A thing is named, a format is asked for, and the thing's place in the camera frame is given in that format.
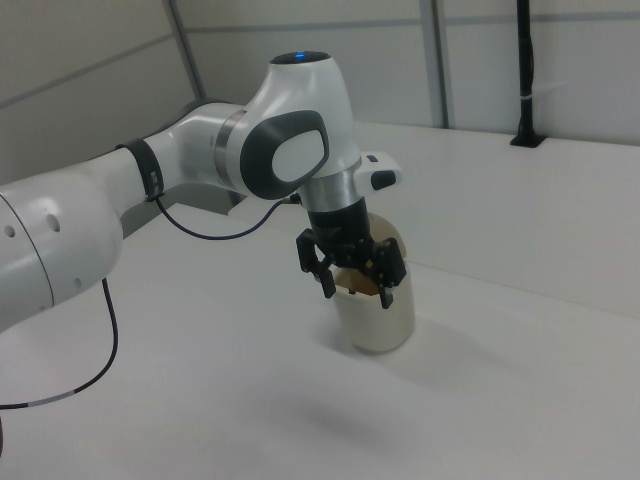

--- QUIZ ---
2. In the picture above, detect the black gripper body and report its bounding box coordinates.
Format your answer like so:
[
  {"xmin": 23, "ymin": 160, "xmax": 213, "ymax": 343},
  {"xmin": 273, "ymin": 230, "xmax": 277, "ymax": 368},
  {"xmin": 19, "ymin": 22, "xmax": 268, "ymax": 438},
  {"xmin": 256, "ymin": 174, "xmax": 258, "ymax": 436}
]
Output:
[{"xmin": 306, "ymin": 198, "xmax": 377, "ymax": 274}]

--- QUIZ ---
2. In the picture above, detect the small white trash can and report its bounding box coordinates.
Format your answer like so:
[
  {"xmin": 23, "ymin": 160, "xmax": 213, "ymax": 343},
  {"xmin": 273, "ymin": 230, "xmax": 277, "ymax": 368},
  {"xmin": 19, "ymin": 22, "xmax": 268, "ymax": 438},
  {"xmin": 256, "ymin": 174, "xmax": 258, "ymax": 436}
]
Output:
[{"xmin": 332, "ymin": 249, "xmax": 417, "ymax": 355}]

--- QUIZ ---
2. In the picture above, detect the black pole with base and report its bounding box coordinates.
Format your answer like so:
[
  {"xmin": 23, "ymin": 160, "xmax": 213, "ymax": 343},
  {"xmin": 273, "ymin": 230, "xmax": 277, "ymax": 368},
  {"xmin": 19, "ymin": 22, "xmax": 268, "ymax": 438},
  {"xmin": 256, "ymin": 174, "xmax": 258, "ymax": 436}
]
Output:
[{"xmin": 509, "ymin": 0, "xmax": 547, "ymax": 149}]

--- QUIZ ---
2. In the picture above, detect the grey partition post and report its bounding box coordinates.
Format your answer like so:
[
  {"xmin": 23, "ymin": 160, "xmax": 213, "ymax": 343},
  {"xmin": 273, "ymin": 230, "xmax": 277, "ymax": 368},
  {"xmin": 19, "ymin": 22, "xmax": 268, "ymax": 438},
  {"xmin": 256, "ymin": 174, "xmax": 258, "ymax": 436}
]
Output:
[
  {"xmin": 418, "ymin": 0, "xmax": 454, "ymax": 129},
  {"xmin": 163, "ymin": 0, "xmax": 209, "ymax": 101}
]

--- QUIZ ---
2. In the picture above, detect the black cable strap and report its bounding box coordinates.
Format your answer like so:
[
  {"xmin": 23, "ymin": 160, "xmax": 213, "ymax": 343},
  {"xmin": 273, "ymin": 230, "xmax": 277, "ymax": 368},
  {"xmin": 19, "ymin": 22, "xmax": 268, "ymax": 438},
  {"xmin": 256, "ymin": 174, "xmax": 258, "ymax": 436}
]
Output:
[{"xmin": 114, "ymin": 139, "xmax": 167, "ymax": 202}]

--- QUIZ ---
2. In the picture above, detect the thin black cable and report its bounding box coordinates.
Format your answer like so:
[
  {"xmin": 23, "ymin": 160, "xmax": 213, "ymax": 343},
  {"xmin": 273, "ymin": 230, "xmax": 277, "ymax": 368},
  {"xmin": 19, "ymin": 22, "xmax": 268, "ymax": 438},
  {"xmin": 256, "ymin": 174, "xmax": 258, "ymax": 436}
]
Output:
[{"xmin": 0, "ymin": 192, "xmax": 301, "ymax": 412}]

